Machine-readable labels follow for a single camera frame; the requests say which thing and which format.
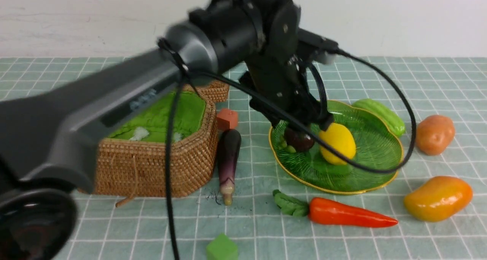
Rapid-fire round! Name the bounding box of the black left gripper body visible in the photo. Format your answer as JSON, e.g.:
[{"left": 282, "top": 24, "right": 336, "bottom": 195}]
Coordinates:
[{"left": 239, "top": 38, "right": 334, "bottom": 129}]

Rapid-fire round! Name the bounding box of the dark purple mangosteen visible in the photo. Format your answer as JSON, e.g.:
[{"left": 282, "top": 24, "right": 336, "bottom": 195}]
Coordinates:
[{"left": 283, "top": 126, "right": 315, "bottom": 152}]

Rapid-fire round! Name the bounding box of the yellow lemon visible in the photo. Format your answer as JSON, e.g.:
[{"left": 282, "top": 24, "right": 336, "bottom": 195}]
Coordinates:
[{"left": 318, "top": 123, "right": 356, "bottom": 165}]

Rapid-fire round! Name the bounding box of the purple eggplant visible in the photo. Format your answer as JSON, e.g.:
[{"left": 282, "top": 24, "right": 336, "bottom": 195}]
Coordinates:
[{"left": 217, "top": 129, "right": 242, "bottom": 206}]

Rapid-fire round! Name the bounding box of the light green cucumber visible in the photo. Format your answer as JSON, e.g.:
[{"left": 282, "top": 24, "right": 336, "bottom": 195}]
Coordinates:
[{"left": 352, "top": 99, "right": 406, "bottom": 137}]

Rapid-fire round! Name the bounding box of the orange carrot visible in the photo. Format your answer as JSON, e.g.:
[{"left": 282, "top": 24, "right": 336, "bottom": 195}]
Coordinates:
[{"left": 272, "top": 190, "right": 398, "bottom": 228}]

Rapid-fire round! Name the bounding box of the brown potato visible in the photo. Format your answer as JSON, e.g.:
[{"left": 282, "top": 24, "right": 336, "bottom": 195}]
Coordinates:
[{"left": 415, "top": 115, "right": 456, "bottom": 156}]

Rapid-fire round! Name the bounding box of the orange yellow mango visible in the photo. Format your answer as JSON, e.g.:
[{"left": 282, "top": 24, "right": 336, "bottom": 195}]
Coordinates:
[{"left": 403, "top": 175, "right": 473, "bottom": 222}]

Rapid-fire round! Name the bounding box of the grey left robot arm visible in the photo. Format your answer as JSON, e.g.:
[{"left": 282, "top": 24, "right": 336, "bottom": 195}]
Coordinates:
[{"left": 0, "top": 0, "right": 337, "bottom": 260}]

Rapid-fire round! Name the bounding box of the wicker basket lid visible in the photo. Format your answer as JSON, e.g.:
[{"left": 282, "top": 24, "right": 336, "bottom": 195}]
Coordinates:
[{"left": 184, "top": 81, "right": 229, "bottom": 103}]

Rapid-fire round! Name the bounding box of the orange foam cube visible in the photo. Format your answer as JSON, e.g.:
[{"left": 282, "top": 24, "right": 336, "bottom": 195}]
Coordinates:
[{"left": 217, "top": 108, "right": 239, "bottom": 131}]

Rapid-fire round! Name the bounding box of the green leaf-shaped glass plate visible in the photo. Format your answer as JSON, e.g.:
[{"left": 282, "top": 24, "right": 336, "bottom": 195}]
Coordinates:
[{"left": 268, "top": 100, "right": 404, "bottom": 195}]

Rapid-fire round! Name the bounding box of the green fabric basket lining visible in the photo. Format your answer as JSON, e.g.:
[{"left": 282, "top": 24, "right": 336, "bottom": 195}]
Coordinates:
[{"left": 109, "top": 91, "right": 207, "bottom": 143}]

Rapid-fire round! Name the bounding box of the white fluff in basket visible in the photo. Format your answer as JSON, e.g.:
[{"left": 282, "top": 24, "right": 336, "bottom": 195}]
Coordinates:
[{"left": 129, "top": 126, "right": 150, "bottom": 141}]

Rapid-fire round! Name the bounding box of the green foam cube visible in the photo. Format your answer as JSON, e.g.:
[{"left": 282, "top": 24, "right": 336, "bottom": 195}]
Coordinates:
[{"left": 206, "top": 233, "right": 239, "bottom": 260}]

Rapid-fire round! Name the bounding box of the woven wicker basket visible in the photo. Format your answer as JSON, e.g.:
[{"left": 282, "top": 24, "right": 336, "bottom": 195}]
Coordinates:
[{"left": 78, "top": 84, "right": 219, "bottom": 198}]

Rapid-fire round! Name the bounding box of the green checkered tablecloth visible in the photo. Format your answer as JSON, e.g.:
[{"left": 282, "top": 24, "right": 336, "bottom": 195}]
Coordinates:
[{"left": 0, "top": 57, "right": 487, "bottom": 260}]

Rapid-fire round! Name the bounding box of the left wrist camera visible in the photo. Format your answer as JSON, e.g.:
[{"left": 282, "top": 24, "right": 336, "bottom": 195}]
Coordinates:
[{"left": 295, "top": 28, "right": 340, "bottom": 65}]

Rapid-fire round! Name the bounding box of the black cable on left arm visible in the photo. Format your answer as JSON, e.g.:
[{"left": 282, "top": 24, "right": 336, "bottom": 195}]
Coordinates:
[{"left": 158, "top": 37, "right": 418, "bottom": 260}]

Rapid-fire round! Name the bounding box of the wooden toggle on cord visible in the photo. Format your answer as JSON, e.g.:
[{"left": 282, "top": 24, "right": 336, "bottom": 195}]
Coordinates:
[{"left": 115, "top": 155, "right": 139, "bottom": 208}]

